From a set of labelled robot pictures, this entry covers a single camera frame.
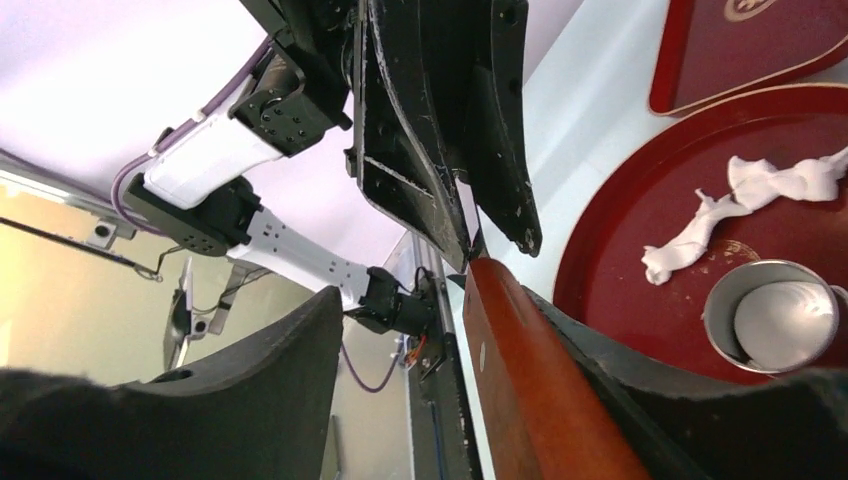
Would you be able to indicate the rectangular red tray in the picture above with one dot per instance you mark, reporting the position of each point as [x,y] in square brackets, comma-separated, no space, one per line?
[711,50]

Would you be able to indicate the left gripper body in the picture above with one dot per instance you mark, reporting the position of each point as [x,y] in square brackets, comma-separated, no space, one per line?
[304,80]

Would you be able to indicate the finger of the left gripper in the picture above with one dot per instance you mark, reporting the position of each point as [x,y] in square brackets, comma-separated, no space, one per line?
[410,68]
[492,144]

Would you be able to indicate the small metal cup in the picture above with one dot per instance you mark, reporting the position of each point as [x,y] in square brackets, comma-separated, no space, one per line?
[724,297]

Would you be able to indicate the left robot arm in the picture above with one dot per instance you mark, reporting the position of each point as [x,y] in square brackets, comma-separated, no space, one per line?
[195,191]

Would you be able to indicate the round red plate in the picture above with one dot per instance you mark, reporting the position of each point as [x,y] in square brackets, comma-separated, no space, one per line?
[678,215]

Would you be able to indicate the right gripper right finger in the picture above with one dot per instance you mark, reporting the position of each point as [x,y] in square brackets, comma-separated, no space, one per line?
[688,426]

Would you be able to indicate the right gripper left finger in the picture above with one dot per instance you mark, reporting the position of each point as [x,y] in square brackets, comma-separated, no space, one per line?
[257,409]

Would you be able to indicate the white dough ball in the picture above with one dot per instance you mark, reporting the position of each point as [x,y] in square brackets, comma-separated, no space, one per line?
[753,185]

